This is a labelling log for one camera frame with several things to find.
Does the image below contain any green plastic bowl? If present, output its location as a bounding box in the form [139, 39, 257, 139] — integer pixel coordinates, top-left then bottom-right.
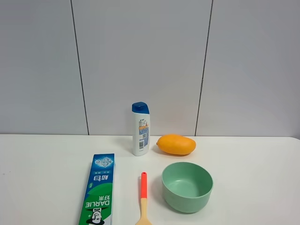
[161, 162, 214, 213]

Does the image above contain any white blue-capped shampoo bottle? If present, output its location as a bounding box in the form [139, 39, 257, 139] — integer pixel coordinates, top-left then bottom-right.
[132, 102, 150, 156]

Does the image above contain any yellow mango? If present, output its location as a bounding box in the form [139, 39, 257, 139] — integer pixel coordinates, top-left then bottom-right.
[156, 134, 196, 155]

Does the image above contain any green Darlie toothpaste box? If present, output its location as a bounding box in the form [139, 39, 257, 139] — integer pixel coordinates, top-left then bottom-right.
[79, 153, 115, 225]

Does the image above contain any wooden spoon orange handle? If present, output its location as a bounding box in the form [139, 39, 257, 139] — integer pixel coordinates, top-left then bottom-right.
[136, 172, 152, 225]

